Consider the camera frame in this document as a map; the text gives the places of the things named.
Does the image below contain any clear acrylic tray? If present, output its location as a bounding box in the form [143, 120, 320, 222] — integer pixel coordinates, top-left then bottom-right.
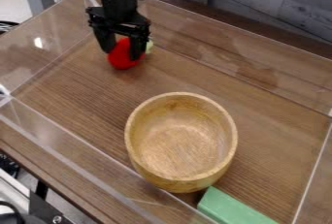
[0, 0, 332, 224]

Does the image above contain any red felt fruit green leaf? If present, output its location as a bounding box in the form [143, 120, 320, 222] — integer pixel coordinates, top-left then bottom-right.
[107, 38, 153, 70]

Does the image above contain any green block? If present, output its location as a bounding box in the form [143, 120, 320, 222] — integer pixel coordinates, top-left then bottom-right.
[197, 186, 279, 224]

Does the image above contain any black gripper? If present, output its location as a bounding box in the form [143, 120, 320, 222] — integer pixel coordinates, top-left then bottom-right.
[86, 7, 150, 61]

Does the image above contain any wooden bowl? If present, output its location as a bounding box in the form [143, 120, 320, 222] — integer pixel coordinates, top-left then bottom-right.
[125, 92, 238, 193]

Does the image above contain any black clamp with cable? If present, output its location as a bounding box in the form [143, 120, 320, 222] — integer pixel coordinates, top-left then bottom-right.
[0, 191, 75, 224]

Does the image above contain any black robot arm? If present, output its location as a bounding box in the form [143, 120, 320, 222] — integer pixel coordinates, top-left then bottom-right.
[86, 0, 150, 69]

